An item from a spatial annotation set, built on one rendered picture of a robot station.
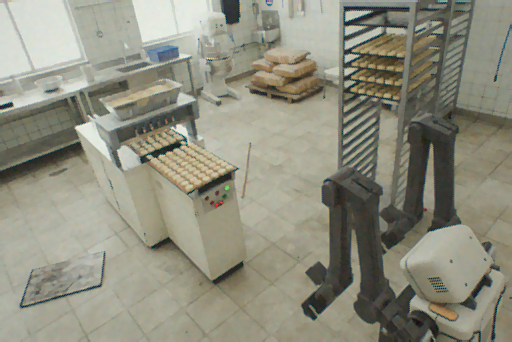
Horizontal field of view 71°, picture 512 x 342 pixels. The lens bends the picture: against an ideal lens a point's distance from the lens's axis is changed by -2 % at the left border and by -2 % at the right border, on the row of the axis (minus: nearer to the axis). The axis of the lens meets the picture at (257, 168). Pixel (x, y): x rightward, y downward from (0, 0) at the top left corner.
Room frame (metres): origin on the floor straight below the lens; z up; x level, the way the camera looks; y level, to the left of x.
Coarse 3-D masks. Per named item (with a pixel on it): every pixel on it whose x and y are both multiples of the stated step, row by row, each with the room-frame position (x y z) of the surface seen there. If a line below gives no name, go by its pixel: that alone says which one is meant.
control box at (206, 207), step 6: (228, 180) 2.05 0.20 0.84; (216, 186) 2.00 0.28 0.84; (222, 186) 1.99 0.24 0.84; (204, 192) 1.94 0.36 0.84; (210, 192) 1.94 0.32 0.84; (222, 192) 1.99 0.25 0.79; (228, 192) 2.01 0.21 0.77; (204, 198) 1.90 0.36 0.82; (210, 198) 1.93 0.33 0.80; (216, 198) 1.95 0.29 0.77; (222, 198) 1.98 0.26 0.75; (228, 198) 2.01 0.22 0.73; (204, 204) 1.90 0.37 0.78; (210, 204) 1.92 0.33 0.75; (222, 204) 1.97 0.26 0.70; (204, 210) 1.90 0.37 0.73; (210, 210) 1.92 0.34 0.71
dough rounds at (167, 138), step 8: (160, 136) 2.74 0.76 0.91; (168, 136) 2.70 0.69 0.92; (176, 136) 2.68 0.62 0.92; (128, 144) 2.68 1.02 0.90; (136, 144) 2.61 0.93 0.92; (144, 144) 2.60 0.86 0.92; (152, 144) 2.59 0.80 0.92; (160, 144) 2.59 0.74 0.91; (168, 144) 2.57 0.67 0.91; (136, 152) 2.51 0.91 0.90; (144, 152) 2.46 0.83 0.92
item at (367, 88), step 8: (424, 80) 2.46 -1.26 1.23; (352, 88) 2.42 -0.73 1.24; (360, 88) 2.43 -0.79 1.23; (368, 88) 2.39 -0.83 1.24; (376, 88) 2.37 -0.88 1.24; (384, 88) 2.35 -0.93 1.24; (392, 88) 2.35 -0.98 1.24; (384, 96) 2.23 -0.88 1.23; (392, 96) 2.24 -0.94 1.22; (400, 96) 2.18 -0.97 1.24
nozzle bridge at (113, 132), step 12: (180, 96) 2.88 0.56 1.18; (168, 108) 2.63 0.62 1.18; (180, 108) 2.76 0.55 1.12; (192, 108) 2.73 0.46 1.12; (96, 120) 2.57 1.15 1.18; (108, 120) 2.54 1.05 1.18; (132, 120) 2.48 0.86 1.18; (144, 120) 2.49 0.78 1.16; (156, 120) 2.63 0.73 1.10; (180, 120) 2.69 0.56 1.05; (192, 120) 2.83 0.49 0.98; (108, 132) 2.34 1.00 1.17; (120, 132) 2.46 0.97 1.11; (132, 132) 2.51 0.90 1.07; (156, 132) 2.56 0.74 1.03; (192, 132) 2.82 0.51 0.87; (108, 144) 2.43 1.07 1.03; (120, 144) 2.39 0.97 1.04
